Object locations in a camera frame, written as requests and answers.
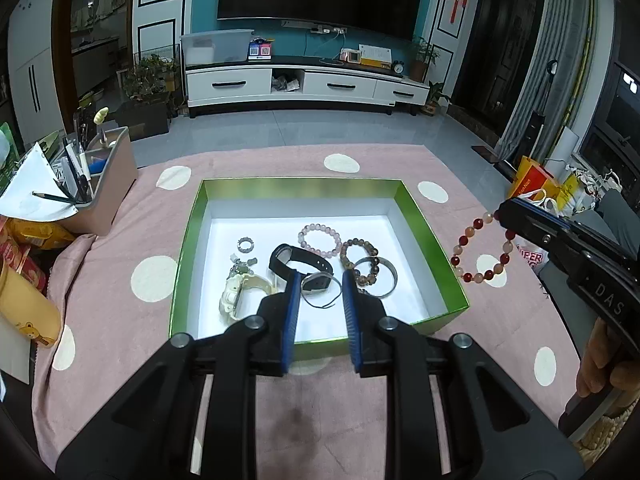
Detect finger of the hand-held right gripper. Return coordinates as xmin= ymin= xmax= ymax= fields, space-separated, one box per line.
xmin=494 ymin=199 xmax=576 ymax=261

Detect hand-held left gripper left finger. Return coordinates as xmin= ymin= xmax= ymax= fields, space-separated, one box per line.
xmin=55 ymin=270 xmax=303 ymax=480

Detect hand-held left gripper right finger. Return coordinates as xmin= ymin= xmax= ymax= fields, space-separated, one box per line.
xmin=341 ymin=270 xmax=586 ymax=480

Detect red orange bead bracelet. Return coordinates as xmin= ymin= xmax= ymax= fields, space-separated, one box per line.
xmin=450 ymin=211 xmax=516 ymax=285

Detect brown wooden bead bracelet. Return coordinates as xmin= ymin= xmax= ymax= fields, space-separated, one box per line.
xmin=340 ymin=239 xmax=381 ymax=288

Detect pink bead bracelet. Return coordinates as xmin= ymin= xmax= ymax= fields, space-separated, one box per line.
xmin=298 ymin=222 xmax=342 ymax=259

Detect green jade pendant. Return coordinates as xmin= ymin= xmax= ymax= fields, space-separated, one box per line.
xmin=229 ymin=254 xmax=260 ymax=277

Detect green cardboard box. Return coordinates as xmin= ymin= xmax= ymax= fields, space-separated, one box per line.
xmin=168 ymin=176 xmax=471 ymax=361

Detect person's right hand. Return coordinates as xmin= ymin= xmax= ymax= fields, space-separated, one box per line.
xmin=575 ymin=318 xmax=640 ymax=398

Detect orange shopping bag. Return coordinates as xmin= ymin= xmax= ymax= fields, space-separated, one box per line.
xmin=510 ymin=156 xmax=556 ymax=201

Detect white yellow shopping bag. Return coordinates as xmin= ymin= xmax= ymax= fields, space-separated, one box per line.
xmin=555 ymin=170 xmax=601 ymax=217

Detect silver bangle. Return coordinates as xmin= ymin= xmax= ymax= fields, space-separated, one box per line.
xmin=352 ymin=255 xmax=398 ymax=300

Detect black smart band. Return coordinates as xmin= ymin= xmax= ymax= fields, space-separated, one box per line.
xmin=268 ymin=243 xmax=335 ymax=293

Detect small potted plant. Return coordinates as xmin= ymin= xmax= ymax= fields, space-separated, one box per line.
xmin=422 ymin=81 xmax=451 ymax=117

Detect grey curtain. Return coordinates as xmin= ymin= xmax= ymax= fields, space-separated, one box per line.
xmin=500 ymin=0 xmax=616 ymax=161

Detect pink polka dot tablecloth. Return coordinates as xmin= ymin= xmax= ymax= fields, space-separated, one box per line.
xmin=31 ymin=144 xmax=601 ymax=471

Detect dark wooden door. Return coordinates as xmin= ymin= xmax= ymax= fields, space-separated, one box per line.
xmin=470 ymin=0 xmax=548 ymax=136

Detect potted plant with tall stems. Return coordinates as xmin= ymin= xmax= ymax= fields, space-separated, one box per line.
xmin=409 ymin=36 xmax=441 ymax=83

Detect beige desk organizer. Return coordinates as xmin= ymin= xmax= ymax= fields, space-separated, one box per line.
xmin=64 ymin=126 xmax=139 ymax=237

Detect yellow white box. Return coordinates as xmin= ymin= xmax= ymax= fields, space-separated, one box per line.
xmin=359 ymin=44 xmax=393 ymax=68

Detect white tv cabinet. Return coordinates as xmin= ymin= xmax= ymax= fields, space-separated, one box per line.
xmin=184 ymin=54 xmax=431 ymax=117

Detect yellow cup with bear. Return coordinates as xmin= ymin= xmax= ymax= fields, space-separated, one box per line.
xmin=0 ymin=255 xmax=62 ymax=348

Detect yellow snack bag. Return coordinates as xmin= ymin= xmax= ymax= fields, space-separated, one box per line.
xmin=0 ymin=216 xmax=76 ymax=252

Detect potted plants in planter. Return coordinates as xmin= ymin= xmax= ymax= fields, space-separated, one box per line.
xmin=120 ymin=52 xmax=181 ymax=136

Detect red snack packet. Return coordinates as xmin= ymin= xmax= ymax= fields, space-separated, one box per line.
xmin=0 ymin=240 xmax=48 ymax=301

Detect translucent storage bin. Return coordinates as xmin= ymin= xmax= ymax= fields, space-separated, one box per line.
xmin=180 ymin=29 xmax=256 ymax=67

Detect white paper sheets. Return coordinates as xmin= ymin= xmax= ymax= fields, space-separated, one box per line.
xmin=0 ymin=142 xmax=80 ymax=222

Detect green white bag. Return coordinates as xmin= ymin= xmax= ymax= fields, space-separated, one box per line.
xmin=0 ymin=122 xmax=23 ymax=196

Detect thin black cord loop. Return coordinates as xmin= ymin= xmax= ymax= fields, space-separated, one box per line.
xmin=302 ymin=294 xmax=342 ymax=312

